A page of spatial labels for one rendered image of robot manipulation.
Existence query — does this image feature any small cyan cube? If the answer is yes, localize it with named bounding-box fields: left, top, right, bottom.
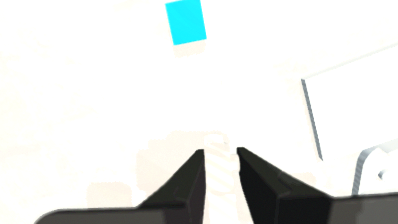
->
left=165, top=0, right=207, bottom=45

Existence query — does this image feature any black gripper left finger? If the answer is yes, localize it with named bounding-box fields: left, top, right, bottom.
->
left=33, top=149, right=206, bottom=224

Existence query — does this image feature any white flat plate with holes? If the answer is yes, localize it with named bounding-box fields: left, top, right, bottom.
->
left=351, top=138, right=398, bottom=195

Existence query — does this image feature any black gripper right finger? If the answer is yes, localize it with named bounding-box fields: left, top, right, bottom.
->
left=236, top=147, right=398, bottom=224

